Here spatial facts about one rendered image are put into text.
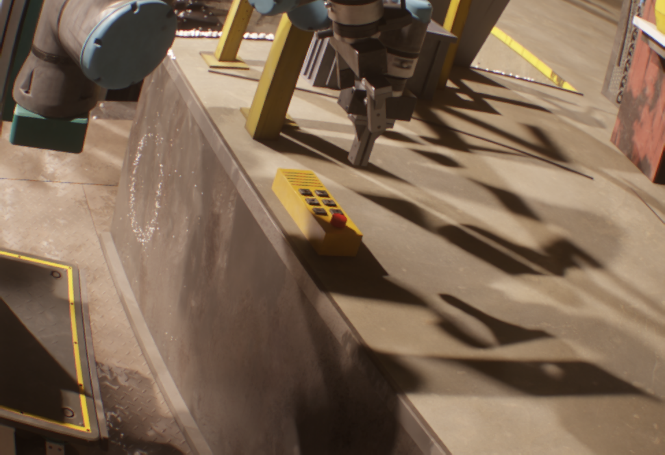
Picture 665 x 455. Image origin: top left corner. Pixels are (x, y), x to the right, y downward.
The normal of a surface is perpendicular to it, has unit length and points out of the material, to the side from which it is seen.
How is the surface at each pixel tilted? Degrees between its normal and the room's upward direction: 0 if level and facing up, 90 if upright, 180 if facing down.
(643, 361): 0
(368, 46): 25
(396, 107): 90
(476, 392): 0
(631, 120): 90
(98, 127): 0
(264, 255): 90
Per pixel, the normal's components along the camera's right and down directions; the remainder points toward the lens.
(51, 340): 0.29, -0.87
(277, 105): 0.40, 0.50
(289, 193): -0.87, -0.06
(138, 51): 0.56, 0.57
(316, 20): -0.32, 0.40
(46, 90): 0.09, 0.11
